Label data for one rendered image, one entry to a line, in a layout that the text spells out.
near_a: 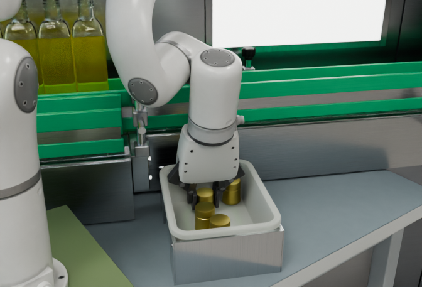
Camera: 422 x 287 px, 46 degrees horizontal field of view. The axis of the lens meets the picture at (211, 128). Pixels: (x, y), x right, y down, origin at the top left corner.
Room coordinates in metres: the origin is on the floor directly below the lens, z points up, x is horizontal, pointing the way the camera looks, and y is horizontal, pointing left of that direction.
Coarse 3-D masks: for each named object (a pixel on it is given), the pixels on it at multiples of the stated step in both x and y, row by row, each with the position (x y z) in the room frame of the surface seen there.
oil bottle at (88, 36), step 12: (84, 24) 0.88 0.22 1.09; (96, 24) 0.88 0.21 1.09; (72, 36) 0.87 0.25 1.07; (84, 36) 0.87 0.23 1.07; (96, 36) 0.88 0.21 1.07; (84, 48) 0.87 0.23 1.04; (96, 48) 0.88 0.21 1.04; (84, 60) 0.87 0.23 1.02; (96, 60) 0.88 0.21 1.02; (84, 72) 0.87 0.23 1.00; (96, 72) 0.87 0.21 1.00; (84, 84) 0.87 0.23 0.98; (96, 84) 0.87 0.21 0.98; (108, 84) 0.89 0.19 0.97
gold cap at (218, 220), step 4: (212, 216) 0.68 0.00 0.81; (216, 216) 0.68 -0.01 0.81; (220, 216) 0.68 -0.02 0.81; (224, 216) 0.68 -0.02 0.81; (212, 220) 0.67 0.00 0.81; (216, 220) 0.67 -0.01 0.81; (220, 220) 0.67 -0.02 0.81; (224, 220) 0.67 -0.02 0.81; (228, 220) 0.67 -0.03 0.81; (212, 224) 0.66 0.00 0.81; (216, 224) 0.66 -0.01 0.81; (220, 224) 0.66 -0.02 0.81; (224, 224) 0.66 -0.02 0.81; (228, 224) 0.66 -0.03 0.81; (212, 228) 0.66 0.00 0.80
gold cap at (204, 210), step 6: (198, 204) 0.72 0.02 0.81; (204, 204) 0.72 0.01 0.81; (210, 204) 0.72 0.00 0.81; (198, 210) 0.70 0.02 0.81; (204, 210) 0.70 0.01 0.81; (210, 210) 0.70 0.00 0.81; (198, 216) 0.70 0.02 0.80; (204, 216) 0.69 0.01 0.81; (210, 216) 0.70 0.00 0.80; (198, 222) 0.70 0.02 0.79; (204, 222) 0.69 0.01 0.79; (198, 228) 0.70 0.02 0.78; (204, 228) 0.69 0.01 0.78
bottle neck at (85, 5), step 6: (78, 0) 0.89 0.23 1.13; (84, 0) 0.89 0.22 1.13; (90, 0) 0.89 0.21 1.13; (78, 6) 0.89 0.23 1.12; (84, 6) 0.89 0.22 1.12; (90, 6) 0.89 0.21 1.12; (78, 12) 0.89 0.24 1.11; (84, 12) 0.89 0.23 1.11; (90, 12) 0.89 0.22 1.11; (78, 18) 0.89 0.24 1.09; (84, 18) 0.89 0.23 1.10; (90, 18) 0.89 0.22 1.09
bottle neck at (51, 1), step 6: (42, 0) 0.88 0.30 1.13; (48, 0) 0.88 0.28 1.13; (54, 0) 0.88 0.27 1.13; (48, 6) 0.88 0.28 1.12; (54, 6) 0.88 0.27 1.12; (60, 6) 0.89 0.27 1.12; (48, 12) 0.88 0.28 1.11; (54, 12) 0.88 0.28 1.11; (60, 12) 0.89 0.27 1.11; (48, 18) 0.88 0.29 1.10; (54, 18) 0.88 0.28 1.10; (60, 18) 0.89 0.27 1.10
